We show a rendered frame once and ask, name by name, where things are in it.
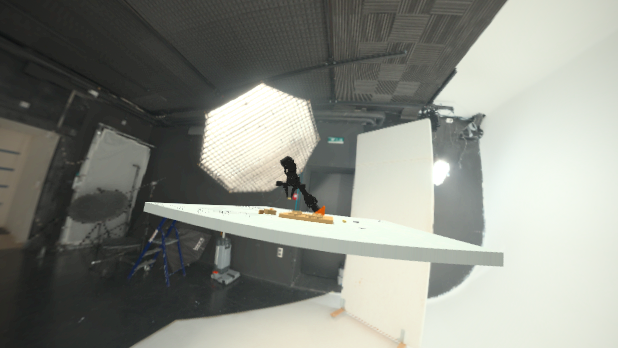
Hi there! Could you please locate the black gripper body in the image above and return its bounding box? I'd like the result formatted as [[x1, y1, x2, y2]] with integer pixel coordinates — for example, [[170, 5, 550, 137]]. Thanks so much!
[[275, 173, 306, 189]]

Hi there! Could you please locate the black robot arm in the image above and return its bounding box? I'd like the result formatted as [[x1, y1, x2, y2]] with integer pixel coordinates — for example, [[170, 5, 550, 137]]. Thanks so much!
[[280, 156, 320, 213]]

